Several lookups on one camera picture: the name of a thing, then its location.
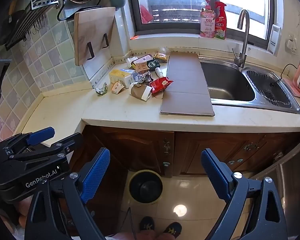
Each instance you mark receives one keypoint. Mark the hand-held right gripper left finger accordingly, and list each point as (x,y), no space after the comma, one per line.
(95,176)

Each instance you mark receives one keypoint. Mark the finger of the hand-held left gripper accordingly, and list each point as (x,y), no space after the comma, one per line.
(60,147)
(41,134)

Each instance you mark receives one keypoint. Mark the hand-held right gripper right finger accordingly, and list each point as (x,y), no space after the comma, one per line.
(216,176)

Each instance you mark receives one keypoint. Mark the black round trash bin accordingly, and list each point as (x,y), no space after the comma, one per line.
(145,186)

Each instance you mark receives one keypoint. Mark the green and white wrapper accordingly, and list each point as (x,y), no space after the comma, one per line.
(101,89)

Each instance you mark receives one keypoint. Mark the yellow and white box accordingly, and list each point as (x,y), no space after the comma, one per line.
(121,76)

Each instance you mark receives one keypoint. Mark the white paper bag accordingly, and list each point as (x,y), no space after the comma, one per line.
(131,61)

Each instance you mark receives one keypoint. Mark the person's left hand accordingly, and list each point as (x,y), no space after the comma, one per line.
(23,216)

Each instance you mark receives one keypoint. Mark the pale blue cabinet knob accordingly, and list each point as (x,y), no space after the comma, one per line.
(236,161)
(166,165)

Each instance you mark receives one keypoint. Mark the brown wooden cabinet door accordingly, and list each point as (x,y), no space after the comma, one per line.
(215,145)
(115,200)
(135,145)

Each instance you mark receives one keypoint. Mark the dark blue patterned slipper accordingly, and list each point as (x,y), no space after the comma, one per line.
(173,230)
(147,226)

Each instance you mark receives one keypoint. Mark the steel glass door cabinet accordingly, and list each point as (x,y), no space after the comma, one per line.
(290,177)

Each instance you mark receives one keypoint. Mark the pink pants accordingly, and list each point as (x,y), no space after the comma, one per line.
(145,236)

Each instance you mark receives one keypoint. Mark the white and orange paper cup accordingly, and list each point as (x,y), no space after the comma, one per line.
(117,87)

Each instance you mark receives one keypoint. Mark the stainless steel sink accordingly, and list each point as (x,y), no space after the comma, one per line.
(227,85)

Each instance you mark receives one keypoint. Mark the brown paper cup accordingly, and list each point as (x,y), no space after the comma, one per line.
(139,92)

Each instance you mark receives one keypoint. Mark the brown cardboard sheet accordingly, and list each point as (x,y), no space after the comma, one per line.
(187,85)

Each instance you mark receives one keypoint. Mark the red snack packet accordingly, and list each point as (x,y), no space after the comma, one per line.
(161,84)

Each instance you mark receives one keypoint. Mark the crumpled silver foil wrapper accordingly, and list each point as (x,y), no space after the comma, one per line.
(143,77)

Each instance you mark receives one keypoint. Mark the black ladle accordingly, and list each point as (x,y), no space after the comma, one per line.
(7,30)

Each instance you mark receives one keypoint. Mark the wooden cutting board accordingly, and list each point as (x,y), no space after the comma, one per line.
(95,35)

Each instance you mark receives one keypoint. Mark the small white tube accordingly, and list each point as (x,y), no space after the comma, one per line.
(159,72)

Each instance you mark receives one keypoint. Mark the dark green box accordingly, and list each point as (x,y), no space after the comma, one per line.
(153,64)

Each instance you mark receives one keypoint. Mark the pink plastic holder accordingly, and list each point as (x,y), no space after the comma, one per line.
(298,80)

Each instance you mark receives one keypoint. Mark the gold snack packet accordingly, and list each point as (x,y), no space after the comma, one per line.
(161,57)

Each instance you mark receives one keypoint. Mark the steel kitchen faucet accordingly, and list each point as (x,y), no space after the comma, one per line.
(243,40)

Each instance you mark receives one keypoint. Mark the dark framed window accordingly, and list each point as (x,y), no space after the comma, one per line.
(205,28)

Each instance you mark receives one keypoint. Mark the red spray bottle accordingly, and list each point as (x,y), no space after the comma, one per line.
(220,22)

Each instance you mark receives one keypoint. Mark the pink refill pouch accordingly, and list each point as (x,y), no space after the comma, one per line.
(207,22)

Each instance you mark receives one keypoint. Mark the red paper decoration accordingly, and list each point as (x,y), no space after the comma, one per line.
(146,14)

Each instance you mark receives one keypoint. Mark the metal hook rail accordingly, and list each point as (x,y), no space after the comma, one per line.
(32,22)

